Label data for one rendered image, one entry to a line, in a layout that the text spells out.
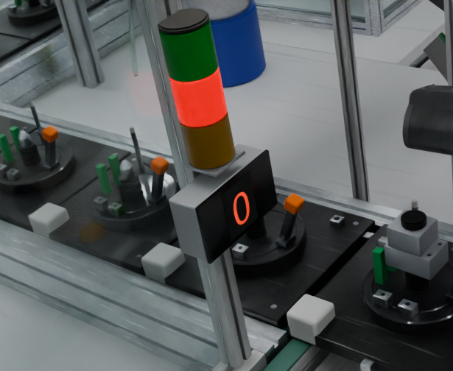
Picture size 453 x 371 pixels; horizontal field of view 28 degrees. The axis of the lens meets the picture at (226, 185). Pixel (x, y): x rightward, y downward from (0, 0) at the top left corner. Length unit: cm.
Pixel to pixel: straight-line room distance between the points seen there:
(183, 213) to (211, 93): 13
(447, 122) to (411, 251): 20
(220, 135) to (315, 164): 76
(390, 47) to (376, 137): 38
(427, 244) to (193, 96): 37
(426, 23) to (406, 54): 15
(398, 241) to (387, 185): 48
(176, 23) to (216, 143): 13
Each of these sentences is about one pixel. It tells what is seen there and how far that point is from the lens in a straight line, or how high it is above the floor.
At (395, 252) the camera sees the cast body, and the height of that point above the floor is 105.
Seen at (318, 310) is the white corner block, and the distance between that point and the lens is 116.
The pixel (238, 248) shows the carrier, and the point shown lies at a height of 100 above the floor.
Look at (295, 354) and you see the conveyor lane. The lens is 117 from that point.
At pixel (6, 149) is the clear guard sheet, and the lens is 81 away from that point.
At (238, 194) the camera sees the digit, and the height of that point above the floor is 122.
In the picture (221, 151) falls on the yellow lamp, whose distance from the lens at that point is 93.
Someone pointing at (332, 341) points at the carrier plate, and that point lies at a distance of 114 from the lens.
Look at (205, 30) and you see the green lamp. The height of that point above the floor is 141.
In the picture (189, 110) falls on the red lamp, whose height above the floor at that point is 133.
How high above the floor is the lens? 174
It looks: 32 degrees down
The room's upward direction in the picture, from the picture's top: 12 degrees counter-clockwise
